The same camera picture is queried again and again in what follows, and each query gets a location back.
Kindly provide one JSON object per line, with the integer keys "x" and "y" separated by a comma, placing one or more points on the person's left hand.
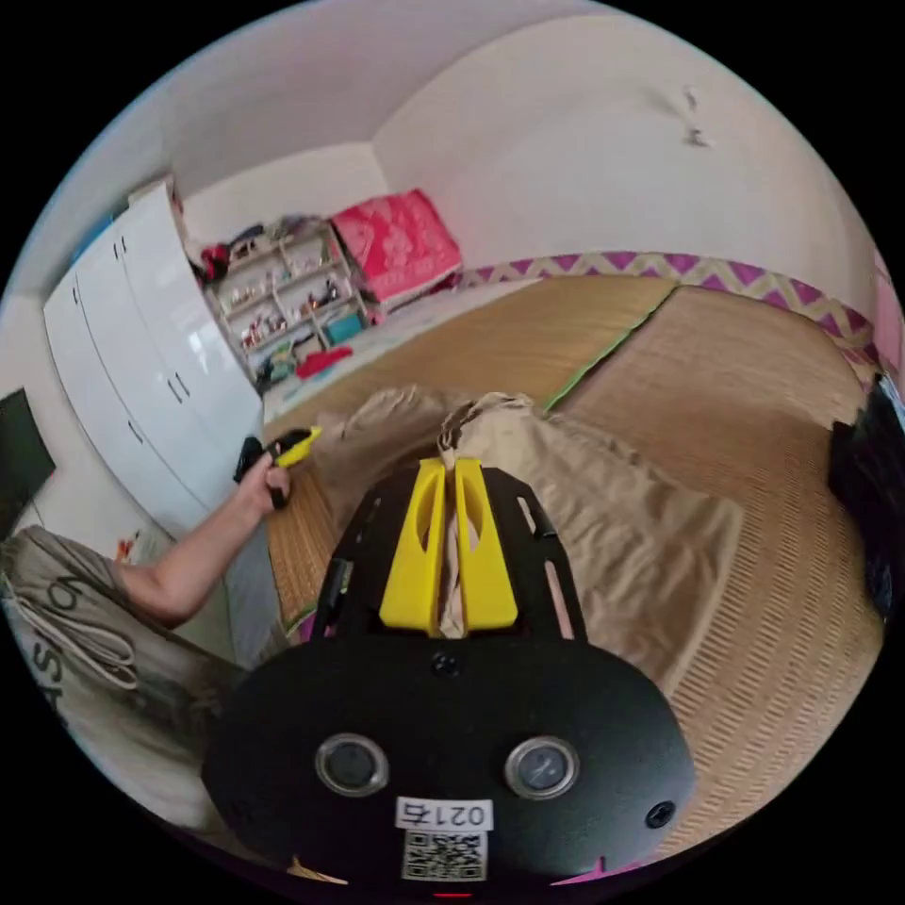
{"x": 258, "y": 491}

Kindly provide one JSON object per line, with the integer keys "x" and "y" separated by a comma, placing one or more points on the person's body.
{"x": 92, "y": 672}

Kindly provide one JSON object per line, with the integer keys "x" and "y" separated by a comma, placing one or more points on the white cupboard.
{"x": 148, "y": 368}

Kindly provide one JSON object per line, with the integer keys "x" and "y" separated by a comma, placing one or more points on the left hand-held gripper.
{"x": 263, "y": 452}

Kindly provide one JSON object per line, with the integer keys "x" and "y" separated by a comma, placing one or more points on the pile of clothes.
{"x": 868, "y": 495}

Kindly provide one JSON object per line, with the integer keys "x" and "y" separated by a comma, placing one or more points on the person's left forearm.
{"x": 191, "y": 558}

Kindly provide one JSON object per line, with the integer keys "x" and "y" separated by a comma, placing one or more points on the black screen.
{"x": 20, "y": 459}

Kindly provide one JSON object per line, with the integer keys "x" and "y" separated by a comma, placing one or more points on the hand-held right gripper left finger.
{"x": 410, "y": 544}

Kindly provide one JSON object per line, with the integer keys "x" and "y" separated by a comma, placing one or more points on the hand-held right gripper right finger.
{"x": 488, "y": 551}

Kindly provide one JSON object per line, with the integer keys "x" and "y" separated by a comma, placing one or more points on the light brown pants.
{"x": 601, "y": 509}

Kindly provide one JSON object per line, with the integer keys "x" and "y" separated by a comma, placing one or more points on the folded pink quilt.
{"x": 396, "y": 244}

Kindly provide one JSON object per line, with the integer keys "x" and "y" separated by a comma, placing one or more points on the shelf with small items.
{"x": 290, "y": 297}

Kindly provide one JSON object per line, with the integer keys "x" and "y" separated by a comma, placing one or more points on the bed with woven mat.
{"x": 742, "y": 396}

